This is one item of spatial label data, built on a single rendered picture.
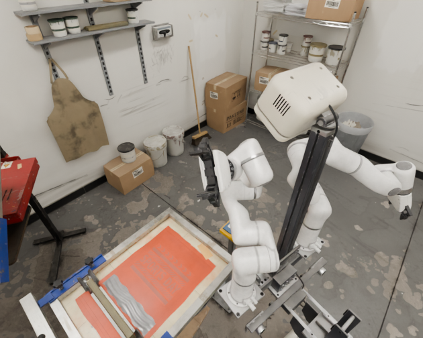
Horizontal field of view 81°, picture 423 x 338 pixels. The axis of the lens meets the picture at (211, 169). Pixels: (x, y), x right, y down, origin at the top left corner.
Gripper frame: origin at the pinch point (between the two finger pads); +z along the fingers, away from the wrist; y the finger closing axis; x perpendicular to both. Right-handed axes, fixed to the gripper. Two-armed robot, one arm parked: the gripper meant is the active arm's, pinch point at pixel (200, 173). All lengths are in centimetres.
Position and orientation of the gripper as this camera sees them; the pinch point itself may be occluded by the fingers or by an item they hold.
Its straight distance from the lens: 53.1
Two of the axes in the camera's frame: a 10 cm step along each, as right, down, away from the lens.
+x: -9.3, 1.7, 3.2
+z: -3.2, 0.3, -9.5
